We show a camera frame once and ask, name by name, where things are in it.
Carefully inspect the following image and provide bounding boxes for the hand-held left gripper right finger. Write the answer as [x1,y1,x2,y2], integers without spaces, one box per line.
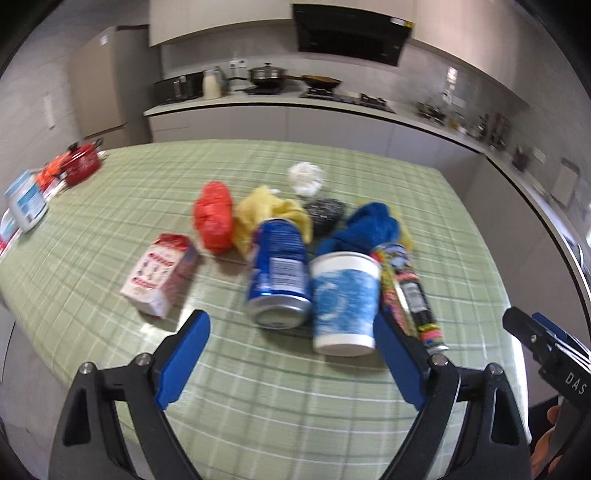
[372,311,532,480]

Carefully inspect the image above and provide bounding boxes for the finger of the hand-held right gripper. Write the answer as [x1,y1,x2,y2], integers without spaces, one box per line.
[531,312,578,344]
[502,307,557,365]

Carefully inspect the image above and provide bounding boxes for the person's right hand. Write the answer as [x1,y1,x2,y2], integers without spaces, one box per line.
[530,404,565,478]

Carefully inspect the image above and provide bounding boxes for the yellow sponge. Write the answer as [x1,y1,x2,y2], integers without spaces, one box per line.
[390,210,416,252]

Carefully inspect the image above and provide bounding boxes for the blue drink can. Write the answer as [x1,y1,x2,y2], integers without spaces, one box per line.
[244,217,314,329]

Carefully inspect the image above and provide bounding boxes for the steel wool scourer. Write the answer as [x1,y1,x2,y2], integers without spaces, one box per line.
[302,198,347,238]

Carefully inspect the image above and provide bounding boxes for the yellow cloth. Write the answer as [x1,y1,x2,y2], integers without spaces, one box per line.
[233,185,314,257]

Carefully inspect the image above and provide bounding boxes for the white and blue container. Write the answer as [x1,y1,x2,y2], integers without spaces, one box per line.
[4,170,49,232]

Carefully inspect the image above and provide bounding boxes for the utensil holder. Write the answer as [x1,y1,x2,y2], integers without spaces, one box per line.
[489,113,511,151]

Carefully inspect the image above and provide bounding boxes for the red plastic bag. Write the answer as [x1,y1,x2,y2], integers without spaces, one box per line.
[194,181,237,254]

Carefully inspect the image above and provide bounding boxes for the orange packet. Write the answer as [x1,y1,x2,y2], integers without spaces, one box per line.
[37,154,70,192]

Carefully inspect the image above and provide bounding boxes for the black range hood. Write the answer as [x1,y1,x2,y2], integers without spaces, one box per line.
[292,4,414,66]

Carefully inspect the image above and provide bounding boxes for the crumpled white tissue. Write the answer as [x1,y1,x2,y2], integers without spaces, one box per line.
[287,161,326,197]

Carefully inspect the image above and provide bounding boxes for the steel pan with glass lid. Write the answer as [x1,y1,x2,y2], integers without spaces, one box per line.
[418,92,455,123]

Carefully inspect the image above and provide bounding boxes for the black lidded pot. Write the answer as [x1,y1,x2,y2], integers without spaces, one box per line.
[249,63,305,89]

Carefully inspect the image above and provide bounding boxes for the white wall cabinet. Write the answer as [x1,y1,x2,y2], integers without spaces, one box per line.
[411,0,543,109]
[148,0,294,47]

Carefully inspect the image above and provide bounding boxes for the pink and white milk carton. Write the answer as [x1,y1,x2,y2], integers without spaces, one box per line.
[120,233,200,319]

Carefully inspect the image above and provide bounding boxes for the beige refrigerator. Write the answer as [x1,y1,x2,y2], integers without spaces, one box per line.
[69,25,151,148]

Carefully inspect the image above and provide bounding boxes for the blue cloth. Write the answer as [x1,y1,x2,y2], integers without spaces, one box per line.
[314,202,402,259]

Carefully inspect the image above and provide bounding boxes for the black microwave oven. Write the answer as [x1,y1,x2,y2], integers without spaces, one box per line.
[153,74,204,103]

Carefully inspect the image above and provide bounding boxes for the dark wok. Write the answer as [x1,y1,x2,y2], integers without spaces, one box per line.
[302,74,342,90]

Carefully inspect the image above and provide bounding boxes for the black gas stove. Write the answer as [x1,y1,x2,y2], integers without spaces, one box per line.
[299,90,397,114]

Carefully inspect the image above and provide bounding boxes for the white jug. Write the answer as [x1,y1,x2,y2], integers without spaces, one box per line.
[203,69,223,99]

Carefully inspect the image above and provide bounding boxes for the grey cutting board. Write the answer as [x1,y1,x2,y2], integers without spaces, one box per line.
[551,159,580,206]

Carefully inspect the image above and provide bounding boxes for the blue and white paper cup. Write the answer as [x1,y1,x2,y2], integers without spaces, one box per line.
[309,251,383,357]

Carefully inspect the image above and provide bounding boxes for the colourful snack wrapper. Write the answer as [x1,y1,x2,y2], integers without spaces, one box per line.
[372,242,451,355]

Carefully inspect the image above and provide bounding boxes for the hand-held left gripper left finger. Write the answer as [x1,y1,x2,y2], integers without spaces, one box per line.
[48,309,212,480]

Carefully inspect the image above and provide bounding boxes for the red cooking pot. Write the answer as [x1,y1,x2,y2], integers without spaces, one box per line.
[60,138,105,185]

